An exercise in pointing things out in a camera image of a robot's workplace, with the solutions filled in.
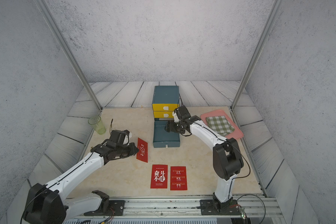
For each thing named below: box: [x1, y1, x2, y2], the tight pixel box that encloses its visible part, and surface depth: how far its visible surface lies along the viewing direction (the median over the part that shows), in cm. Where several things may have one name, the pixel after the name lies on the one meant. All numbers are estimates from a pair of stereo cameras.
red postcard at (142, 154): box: [136, 137, 149, 163], surface depth 88 cm
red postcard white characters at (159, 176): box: [150, 164, 168, 189], surface depth 86 cm
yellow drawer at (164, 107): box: [152, 103, 180, 112], surface depth 97 cm
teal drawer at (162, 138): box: [153, 120, 181, 148], surface depth 98 cm
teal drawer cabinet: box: [152, 85, 180, 121], surface depth 102 cm
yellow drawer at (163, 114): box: [153, 111, 175, 119], surface depth 102 cm
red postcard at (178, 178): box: [169, 166, 188, 191], surface depth 85 cm
